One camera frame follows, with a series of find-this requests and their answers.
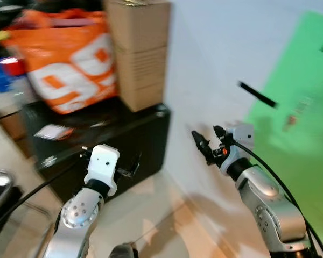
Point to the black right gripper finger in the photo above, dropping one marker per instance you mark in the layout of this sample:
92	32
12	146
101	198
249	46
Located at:
219	133
199	141

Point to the small hook on green board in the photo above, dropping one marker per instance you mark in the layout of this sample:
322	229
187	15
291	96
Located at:
293	115

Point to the black hard equipment case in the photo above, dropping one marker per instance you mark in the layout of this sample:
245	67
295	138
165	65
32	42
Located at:
145	140

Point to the white label sticker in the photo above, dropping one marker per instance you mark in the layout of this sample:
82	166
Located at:
53	132

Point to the green backdrop board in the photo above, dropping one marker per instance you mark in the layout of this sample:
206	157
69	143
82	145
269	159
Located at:
301	161

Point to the dark robot leg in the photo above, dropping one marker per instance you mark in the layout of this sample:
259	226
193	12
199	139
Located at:
124	251

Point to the tall brown cardboard box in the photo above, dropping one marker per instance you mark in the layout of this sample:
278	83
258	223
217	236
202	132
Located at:
140	54

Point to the orange printed shopping bag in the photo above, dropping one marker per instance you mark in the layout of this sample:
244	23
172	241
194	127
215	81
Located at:
70	59

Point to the blue and red container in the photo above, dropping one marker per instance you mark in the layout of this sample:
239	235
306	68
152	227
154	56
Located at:
1	75

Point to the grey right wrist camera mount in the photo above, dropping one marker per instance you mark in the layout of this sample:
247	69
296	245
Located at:
239	142

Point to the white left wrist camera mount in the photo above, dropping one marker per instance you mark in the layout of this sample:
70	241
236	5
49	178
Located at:
102	164

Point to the short black wall bar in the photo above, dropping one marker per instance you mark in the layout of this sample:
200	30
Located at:
257	94

